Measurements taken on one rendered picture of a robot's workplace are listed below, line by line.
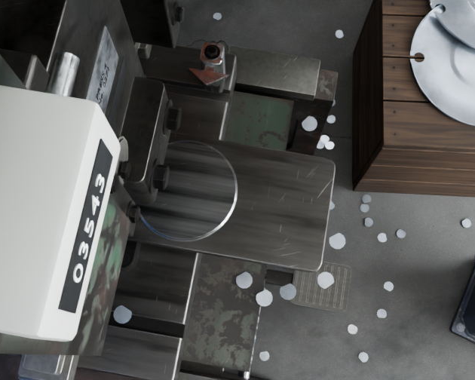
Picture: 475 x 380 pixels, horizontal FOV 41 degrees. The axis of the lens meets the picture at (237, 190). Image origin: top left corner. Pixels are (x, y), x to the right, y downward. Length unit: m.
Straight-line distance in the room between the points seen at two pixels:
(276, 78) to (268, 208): 0.27
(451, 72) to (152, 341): 0.83
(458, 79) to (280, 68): 0.49
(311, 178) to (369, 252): 0.81
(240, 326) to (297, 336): 0.66
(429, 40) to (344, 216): 0.47
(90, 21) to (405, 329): 1.24
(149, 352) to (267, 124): 0.36
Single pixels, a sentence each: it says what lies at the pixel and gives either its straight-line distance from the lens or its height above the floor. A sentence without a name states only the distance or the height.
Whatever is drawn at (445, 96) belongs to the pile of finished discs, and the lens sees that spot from 1.32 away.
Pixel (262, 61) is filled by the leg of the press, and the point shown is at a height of 0.64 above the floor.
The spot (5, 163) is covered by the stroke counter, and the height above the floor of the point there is 1.33.
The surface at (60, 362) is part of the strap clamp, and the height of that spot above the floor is 0.75.
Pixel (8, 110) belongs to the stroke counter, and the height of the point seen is 1.33.
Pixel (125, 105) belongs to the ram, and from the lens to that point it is 0.58.
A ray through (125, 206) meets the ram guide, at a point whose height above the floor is 1.05.
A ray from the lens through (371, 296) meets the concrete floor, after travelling 1.55.
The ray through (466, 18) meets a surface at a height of 0.36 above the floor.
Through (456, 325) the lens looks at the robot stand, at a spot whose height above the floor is 0.02.
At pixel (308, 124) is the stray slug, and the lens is 0.93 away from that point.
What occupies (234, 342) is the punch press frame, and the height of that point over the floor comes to 0.65.
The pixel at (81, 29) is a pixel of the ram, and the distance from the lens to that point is 0.44.
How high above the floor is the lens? 1.51
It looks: 75 degrees down
